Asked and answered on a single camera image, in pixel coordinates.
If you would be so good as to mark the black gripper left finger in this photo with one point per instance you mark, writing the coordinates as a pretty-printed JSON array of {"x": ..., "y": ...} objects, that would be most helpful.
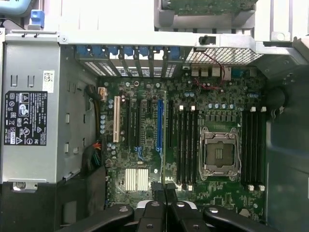
[{"x": 154, "y": 217}]

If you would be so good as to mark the silver finned chipset heatsink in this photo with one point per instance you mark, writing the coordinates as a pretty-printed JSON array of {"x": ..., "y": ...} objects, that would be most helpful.
[{"x": 136, "y": 179}]

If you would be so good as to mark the white motherboard power connector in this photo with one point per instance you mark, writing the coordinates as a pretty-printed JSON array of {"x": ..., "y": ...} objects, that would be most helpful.
[{"x": 102, "y": 93}]

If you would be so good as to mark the RAM slot black latches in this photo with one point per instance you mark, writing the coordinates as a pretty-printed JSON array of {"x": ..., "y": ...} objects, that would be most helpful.
[
  {"x": 185, "y": 145},
  {"x": 256, "y": 145},
  {"x": 196, "y": 145},
  {"x": 245, "y": 145}
]

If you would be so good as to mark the green motherboard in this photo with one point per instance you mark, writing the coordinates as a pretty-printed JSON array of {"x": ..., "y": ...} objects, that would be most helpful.
[{"x": 149, "y": 159}]

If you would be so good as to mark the green circuit board card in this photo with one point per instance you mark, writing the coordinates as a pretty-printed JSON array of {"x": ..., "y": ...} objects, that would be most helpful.
[{"x": 210, "y": 6}]

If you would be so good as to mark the blue expansion slot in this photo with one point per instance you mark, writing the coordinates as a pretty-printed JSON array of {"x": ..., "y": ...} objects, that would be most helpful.
[{"x": 159, "y": 125}]

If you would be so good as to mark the black expansion slot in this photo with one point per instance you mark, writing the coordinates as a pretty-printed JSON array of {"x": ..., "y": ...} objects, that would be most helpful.
[
  {"x": 128, "y": 123},
  {"x": 138, "y": 123},
  {"x": 170, "y": 123}
]

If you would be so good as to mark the black round case hinge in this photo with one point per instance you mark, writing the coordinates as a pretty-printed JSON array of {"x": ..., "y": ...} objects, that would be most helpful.
[{"x": 276, "y": 99}]

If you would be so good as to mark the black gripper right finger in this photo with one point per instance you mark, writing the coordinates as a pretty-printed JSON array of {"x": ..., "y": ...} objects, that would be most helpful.
[{"x": 178, "y": 217}]

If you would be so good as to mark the black intrusion switch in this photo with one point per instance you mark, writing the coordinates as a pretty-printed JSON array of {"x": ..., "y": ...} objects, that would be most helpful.
[{"x": 206, "y": 39}]

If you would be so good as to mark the light blue plastic object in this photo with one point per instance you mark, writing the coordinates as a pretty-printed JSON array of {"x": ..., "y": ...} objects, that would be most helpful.
[{"x": 14, "y": 7}]

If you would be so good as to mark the white expansion slot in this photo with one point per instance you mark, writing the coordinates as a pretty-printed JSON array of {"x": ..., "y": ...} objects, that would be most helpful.
[{"x": 116, "y": 119}]

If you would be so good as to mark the black power supply label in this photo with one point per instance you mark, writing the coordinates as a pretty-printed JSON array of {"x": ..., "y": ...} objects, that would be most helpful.
[{"x": 25, "y": 118}]

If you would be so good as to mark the white barcode sticker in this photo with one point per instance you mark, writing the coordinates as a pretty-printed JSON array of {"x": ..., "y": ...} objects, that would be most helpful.
[{"x": 49, "y": 81}]

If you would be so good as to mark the grey metal PC case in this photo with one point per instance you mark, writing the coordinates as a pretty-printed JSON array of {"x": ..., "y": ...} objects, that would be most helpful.
[{"x": 285, "y": 157}]

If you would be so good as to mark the metal CPU socket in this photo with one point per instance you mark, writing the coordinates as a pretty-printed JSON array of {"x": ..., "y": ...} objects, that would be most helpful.
[{"x": 220, "y": 153}]

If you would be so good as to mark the grey power supply unit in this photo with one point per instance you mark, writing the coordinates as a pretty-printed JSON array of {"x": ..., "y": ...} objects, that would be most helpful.
[{"x": 29, "y": 60}]

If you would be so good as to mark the RAM slot white latches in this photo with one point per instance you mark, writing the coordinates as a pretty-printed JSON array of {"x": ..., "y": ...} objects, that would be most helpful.
[
  {"x": 191, "y": 145},
  {"x": 180, "y": 145},
  {"x": 250, "y": 145},
  {"x": 262, "y": 145}
]

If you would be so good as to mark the blue plastic case latch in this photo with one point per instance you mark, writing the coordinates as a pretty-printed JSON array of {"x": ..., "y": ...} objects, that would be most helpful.
[{"x": 37, "y": 18}]

